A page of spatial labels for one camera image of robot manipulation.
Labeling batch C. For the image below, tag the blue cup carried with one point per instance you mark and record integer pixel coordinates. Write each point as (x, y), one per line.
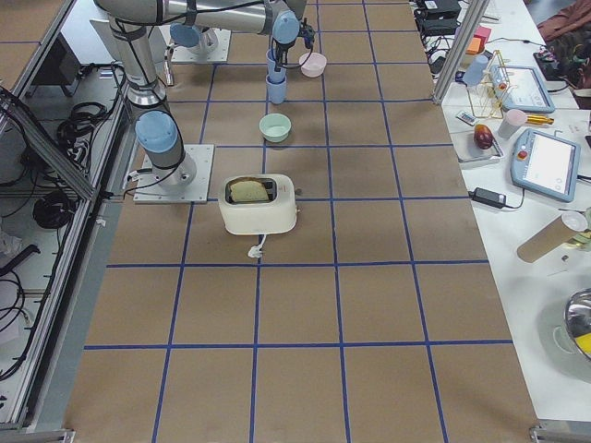
(275, 71)

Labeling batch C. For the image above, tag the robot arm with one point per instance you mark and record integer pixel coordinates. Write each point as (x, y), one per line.
(155, 129)
(283, 20)

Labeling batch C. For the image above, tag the white toaster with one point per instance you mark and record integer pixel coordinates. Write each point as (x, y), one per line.
(277, 215)

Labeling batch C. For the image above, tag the bread slice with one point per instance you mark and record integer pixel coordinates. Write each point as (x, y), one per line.
(246, 190)

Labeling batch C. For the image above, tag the green bowl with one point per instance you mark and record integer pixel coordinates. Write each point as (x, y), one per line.
(275, 127)

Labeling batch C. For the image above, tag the blue cup target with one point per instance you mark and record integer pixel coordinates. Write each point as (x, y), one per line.
(276, 89)

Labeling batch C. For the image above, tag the pink bowl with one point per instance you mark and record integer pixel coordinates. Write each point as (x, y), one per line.
(312, 65)

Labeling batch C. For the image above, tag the clear tray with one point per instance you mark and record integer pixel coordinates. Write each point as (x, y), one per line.
(469, 154)

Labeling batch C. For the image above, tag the black power adapter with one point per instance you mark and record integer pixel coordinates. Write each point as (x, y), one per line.
(488, 197)

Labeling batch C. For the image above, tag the mango fruit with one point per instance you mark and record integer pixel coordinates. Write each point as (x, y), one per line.
(483, 137)

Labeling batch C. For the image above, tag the blue bottle on rack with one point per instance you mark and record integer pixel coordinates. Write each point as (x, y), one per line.
(475, 71)

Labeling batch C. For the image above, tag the pink cup on desk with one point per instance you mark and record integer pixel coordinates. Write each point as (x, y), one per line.
(512, 120)

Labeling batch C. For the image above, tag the teach pendant near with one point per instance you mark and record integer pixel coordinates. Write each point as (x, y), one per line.
(545, 164)

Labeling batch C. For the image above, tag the teach pendant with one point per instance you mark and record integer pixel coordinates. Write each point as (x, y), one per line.
(521, 88)
(545, 164)

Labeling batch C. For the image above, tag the teach pendant far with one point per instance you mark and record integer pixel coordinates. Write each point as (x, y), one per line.
(521, 88)

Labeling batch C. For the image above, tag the cardboard tube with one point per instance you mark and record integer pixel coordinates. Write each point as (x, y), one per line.
(556, 233)

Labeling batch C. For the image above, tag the metal bowl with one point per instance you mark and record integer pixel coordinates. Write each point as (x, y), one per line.
(577, 321)

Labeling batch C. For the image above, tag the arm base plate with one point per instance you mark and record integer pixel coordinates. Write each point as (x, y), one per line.
(212, 48)
(190, 182)

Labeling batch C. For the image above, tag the gold wire rack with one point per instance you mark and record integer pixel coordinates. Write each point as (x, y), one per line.
(484, 102)

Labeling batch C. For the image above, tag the aluminium post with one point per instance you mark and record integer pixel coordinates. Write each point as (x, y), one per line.
(471, 20)

